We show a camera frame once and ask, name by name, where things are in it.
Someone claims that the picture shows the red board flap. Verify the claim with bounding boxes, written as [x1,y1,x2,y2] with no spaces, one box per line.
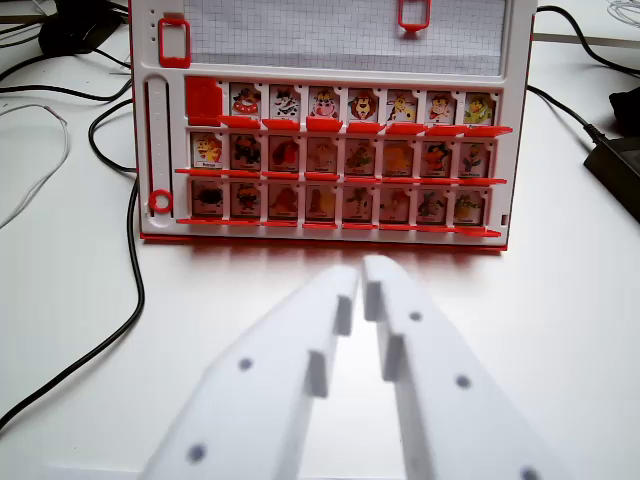
[185,76,225,128]

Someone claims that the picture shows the long black cable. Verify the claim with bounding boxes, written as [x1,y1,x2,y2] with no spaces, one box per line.
[0,97,147,434]

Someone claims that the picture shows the black lumpy object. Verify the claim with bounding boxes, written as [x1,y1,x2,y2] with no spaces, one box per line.
[608,86,640,140]

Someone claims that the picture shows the thin black cable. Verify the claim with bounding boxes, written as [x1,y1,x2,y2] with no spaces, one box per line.
[0,49,134,85]
[0,83,134,103]

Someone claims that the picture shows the thin white wire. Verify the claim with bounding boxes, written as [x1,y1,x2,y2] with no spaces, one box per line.
[0,103,72,230]

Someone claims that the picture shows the dark rounded object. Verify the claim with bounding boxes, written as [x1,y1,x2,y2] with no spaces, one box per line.
[38,0,132,54]

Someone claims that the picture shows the red and white game board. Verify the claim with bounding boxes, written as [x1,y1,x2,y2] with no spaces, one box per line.
[127,0,539,257]

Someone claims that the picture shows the black adapter cable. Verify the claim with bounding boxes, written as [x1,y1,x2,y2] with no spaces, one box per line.
[527,83,602,147]

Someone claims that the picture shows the black power adapter box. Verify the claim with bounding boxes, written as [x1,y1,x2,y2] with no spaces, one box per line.
[583,133,640,225]

